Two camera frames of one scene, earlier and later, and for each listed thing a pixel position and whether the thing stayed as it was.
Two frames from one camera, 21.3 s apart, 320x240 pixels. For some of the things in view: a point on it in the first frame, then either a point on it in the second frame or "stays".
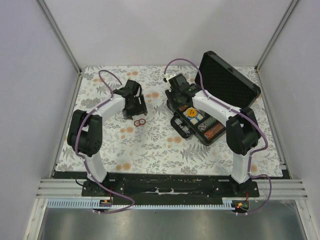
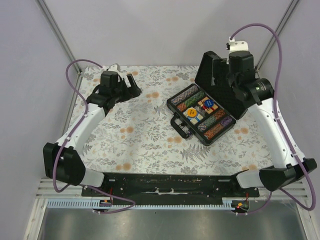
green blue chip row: [203, 126] stays
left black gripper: [141, 109] to [129, 94]
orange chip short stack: [183, 108] stays
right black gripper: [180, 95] to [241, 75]
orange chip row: [212, 131] stays
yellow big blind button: [191, 112] stays
